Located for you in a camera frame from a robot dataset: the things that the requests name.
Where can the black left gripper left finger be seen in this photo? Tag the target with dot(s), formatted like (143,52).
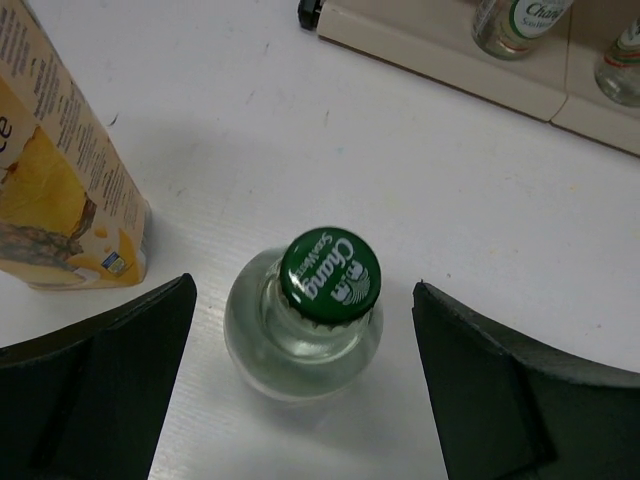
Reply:
(89,401)

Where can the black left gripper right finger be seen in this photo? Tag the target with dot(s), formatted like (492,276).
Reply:
(507,406)

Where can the blue Fontana juice carton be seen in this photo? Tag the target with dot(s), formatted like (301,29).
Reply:
(71,215)

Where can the clear glass bottle green cap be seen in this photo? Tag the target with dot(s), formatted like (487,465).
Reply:
(617,73)
(509,30)
(303,321)

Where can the beige three-tier shelf rack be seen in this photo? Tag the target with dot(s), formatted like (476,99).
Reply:
(555,83)

